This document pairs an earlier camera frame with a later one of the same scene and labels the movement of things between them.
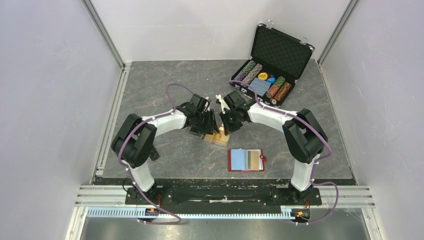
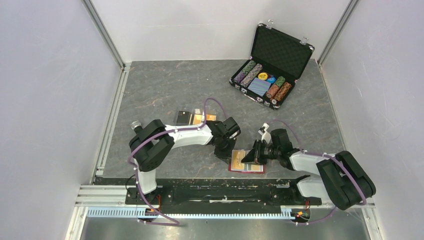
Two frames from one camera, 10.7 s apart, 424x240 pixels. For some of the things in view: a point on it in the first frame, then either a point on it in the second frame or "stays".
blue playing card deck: (261, 86) stays
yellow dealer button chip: (262, 76) stays
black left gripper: (211, 126) to (226, 155)
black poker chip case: (276, 62) stays
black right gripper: (229, 128) to (254, 155)
